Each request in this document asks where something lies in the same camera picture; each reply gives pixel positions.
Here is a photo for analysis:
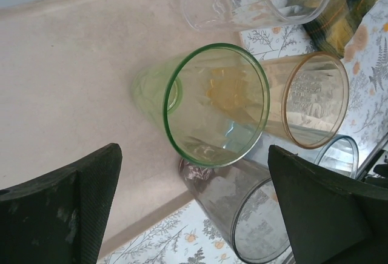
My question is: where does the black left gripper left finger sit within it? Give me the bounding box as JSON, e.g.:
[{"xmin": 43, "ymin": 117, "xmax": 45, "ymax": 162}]
[{"xmin": 0, "ymin": 142, "xmax": 124, "ymax": 264}]

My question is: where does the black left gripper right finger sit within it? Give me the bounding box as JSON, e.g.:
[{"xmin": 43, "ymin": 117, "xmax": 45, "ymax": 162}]
[{"xmin": 268, "ymin": 144, "xmax": 388, "ymax": 264}]

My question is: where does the blue plastic glass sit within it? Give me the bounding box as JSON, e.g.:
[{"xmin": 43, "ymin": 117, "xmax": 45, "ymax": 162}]
[{"xmin": 313, "ymin": 134, "xmax": 360, "ymax": 180}]

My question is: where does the tall grey plastic glass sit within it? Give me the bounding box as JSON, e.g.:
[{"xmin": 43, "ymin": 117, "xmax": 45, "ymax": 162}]
[{"xmin": 178, "ymin": 157, "xmax": 293, "ymax": 263}]

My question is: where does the pale amber plastic glass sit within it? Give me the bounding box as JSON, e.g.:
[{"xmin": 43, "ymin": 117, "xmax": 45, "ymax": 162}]
[{"xmin": 260, "ymin": 51, "xmax": 350, "ymax": 150}]

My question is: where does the beige plastic tray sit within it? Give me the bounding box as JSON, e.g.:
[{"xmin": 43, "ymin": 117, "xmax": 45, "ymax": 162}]
[{"xmin": 0, "ymin": 0, "xmax": 264, "ymax": 257}]

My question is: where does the green plastic glass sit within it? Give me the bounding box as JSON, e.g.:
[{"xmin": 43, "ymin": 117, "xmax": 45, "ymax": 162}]
[{"xmin": 130, "ymin": 42, "xmax": 270, "ymax": 168}]

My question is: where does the tall clear plastic glass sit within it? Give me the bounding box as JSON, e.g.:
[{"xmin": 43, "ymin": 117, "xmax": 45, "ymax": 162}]
[{"xmin": 180, "ymin": 0, "xmax": 337, "ymax": 33}]

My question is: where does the yellow black plaid shirt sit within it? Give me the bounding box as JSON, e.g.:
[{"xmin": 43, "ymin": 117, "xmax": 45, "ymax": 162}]
[{"xmin": 263, "ymin": 0, "xmax": 388, "ymax": 61}]

